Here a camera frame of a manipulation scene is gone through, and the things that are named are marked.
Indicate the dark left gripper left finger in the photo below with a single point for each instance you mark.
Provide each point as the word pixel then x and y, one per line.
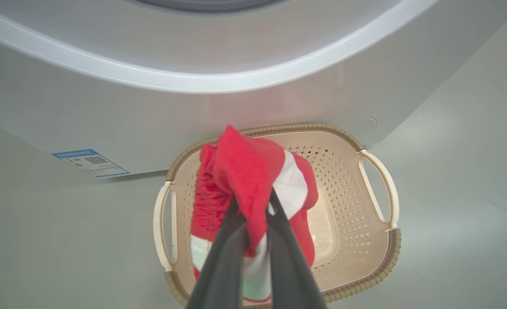
pixel 225 257

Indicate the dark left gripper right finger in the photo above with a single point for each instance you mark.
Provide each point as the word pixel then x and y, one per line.
pixel 287 262

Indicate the red and white garment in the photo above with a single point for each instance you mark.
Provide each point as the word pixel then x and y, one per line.
pixel 240 167

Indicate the beige perforated laundry basket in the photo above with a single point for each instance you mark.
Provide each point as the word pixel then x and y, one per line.
pixel 352 214

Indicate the white washing machine body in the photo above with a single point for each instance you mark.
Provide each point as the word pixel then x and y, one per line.
pixel 236 51

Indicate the blue white energy label sticker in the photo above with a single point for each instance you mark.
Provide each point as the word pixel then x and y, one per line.
pixel 91 163

